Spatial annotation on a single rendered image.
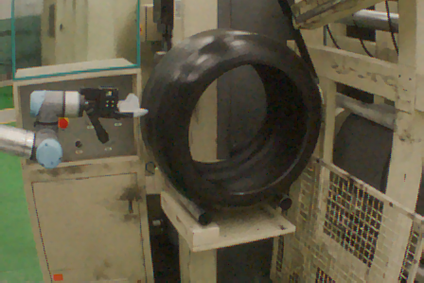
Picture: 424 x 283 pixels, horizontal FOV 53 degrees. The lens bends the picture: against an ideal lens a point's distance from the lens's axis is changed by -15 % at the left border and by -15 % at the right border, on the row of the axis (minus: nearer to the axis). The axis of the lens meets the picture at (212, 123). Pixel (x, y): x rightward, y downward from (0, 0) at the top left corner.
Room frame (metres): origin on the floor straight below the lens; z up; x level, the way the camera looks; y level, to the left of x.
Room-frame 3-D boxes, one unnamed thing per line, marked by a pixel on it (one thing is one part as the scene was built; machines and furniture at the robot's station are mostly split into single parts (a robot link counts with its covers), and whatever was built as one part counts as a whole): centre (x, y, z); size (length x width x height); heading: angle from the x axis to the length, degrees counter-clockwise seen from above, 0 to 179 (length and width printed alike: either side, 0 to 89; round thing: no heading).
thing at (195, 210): (1.49, 0.08, 0.90); 0.35 x 0.05 x 0.05; 21
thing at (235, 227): (1.54, -0.05, 0.80); 0.37 x 0.36 x 0.02; 111
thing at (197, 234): (1.49, 0.08, 0.84); 0.36 x 0.09 x 0.06; 21
